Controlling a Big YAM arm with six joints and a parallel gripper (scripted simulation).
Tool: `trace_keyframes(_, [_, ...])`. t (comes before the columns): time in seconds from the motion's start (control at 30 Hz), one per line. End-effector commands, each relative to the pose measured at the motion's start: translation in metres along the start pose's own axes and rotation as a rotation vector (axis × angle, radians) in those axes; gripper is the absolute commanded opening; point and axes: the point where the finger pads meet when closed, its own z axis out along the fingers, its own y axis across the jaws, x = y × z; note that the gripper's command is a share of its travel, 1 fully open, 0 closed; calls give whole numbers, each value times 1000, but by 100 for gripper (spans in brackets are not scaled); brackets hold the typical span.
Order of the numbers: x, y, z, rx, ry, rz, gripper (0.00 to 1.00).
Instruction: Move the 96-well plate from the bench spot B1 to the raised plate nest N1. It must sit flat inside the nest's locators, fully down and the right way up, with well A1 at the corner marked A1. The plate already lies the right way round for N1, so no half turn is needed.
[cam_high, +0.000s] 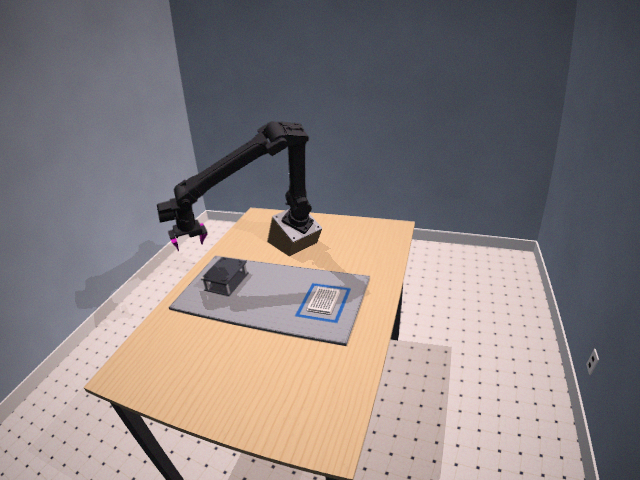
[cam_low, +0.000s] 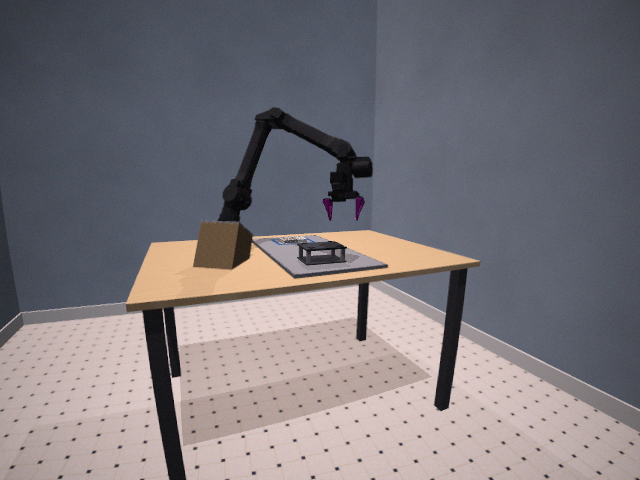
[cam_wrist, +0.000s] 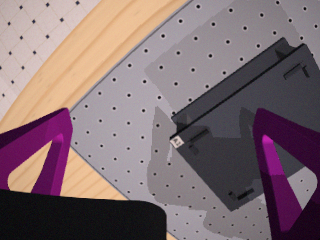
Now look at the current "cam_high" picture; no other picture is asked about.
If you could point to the white grid plate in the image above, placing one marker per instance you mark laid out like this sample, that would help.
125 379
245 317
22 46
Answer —
323 294

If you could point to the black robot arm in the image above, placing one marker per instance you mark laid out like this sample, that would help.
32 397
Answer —
280 136

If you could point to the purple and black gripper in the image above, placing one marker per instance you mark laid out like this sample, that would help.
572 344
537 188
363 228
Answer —
188 227

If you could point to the blue tape outline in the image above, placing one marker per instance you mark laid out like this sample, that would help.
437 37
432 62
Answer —
323 319

